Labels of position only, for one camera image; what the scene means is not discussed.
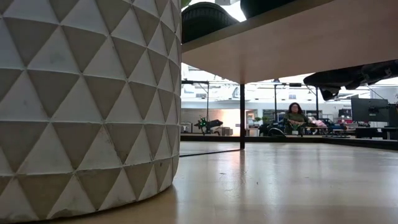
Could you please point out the black table frame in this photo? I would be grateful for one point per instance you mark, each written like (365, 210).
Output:
(342, 142)

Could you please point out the brown cardboard box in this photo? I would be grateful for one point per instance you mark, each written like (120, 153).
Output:
(227, 131)

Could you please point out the white geometric planter pot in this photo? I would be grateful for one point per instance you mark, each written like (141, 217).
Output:
(87, 109)

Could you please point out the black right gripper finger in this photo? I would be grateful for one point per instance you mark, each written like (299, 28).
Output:
(317, 80)

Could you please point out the person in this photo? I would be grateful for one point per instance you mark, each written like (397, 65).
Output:
(295, 119)

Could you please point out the wooden shelf black metal frame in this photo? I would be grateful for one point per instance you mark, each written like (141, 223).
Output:
(295, 49)

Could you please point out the black monitor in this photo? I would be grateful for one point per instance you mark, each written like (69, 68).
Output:
(394, 115)
(370, 110)

